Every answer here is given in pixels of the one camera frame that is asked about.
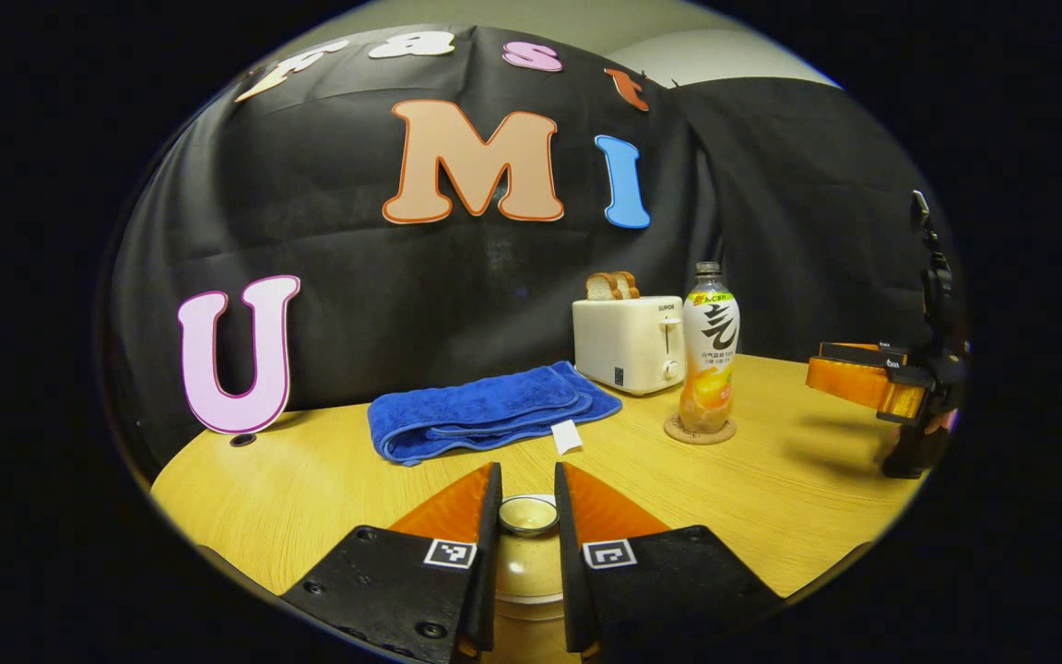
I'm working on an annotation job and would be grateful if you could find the round cork coaster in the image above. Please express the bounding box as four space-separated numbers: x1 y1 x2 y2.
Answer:
664 412 738 445

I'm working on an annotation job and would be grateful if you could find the folded blue towel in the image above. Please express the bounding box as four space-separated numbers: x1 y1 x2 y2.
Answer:
367 361 624 467

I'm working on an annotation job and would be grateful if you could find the labelled plastic water bottle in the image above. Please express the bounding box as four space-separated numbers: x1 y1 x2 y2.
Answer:
678 261 742 434

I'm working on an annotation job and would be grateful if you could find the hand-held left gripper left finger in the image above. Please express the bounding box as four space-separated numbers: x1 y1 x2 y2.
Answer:
280 461 504 664

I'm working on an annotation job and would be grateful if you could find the white toaster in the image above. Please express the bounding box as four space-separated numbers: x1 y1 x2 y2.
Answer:
572 295 686 397

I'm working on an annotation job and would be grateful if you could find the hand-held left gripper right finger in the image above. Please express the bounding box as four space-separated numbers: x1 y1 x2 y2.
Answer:
554 461 784 661

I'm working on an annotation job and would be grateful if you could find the black backdrop cloth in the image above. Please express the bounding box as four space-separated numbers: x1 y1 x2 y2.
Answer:
107 23 967 462

